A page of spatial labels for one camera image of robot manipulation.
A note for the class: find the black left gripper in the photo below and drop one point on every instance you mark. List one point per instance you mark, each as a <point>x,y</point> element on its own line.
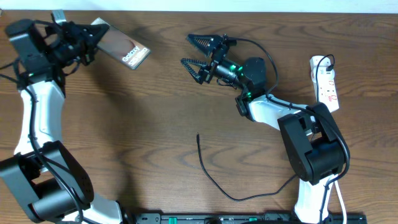
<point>86,43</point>

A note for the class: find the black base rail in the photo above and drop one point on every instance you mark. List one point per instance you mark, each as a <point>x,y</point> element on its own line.
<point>156,218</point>

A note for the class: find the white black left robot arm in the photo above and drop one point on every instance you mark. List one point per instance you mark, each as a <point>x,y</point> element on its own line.
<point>45,179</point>

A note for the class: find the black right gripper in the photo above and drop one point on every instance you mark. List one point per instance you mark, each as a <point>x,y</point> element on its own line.
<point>205,75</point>

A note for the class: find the white USB charger plug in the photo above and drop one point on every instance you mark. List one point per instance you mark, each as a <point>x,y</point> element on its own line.
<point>319,65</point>

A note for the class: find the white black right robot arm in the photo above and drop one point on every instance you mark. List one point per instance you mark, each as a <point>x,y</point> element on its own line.
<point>317,152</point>

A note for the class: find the white power strip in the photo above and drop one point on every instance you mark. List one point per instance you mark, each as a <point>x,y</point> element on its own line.
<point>325,90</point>

